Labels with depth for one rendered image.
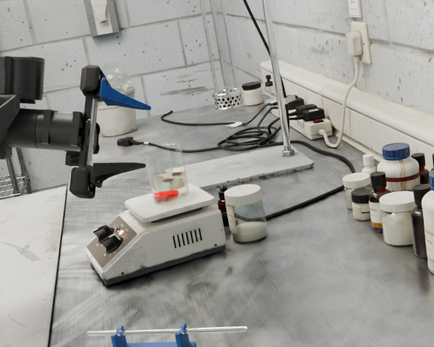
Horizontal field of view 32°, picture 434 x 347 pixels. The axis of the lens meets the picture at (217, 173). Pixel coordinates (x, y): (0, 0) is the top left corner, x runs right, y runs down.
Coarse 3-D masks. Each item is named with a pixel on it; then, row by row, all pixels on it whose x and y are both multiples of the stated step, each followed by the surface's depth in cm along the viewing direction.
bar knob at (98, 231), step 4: (96, 228) 118; (100, 228) 117; (104, 228) 117; (108, 228) 117; (112, 228) 118; (96, 232) 118; (100, 232) 118; (104, 232) 117; (108, 232) 117; (112, 232) 117; (100, 236) 118; (104, 236) 118; (100, 240) 118
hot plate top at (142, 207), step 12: (192, 192) 119; (204, 192) 118; (132, 204) 118; (144, 204) 117; (156, 204) 116; (168, 204) 115; (180, 204) 114; (192, 204) 113; (204, 204) 114; (144, 216) 111; (156, 216) 111; (168, 216) 112
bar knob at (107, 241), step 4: (108, 236) 113; (112, 236) 112; (116, 236) 112; (120, 236) 114; (104, 240) 113; (108, 240) 112; (112, 240) 112; (116, 240) 112; (120, 240) 112; (104, 244) 113; (108, 244) 113; (112, 244) 113; (116, 244) 112; (120, 244) 112; (108, 248) 113; (112, 248) 112; (116, 248) 112; (108, 252) 112
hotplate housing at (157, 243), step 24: (120, 216) 121; (192, 216) 113; (216, 216) 114; (144, 240) 111; (168, 240) 112; (192, 240) 114; (216, 240) 115; (96, 264) 113; (120, 264) 110; (144, 264) 112; (168, 264) 113
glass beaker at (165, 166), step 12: (168, 144) 119; (144, 156) 115; (156, 156) 113; (168, 156) 113; (180, 156) 115; (156, 168) 114; (168, 168) 114; (180, 168) 115; (156, 180) 115; (168, 180) 114; (180, 180) 115; (156, 192) 115; (168, 192) 115; (180, 192) 115
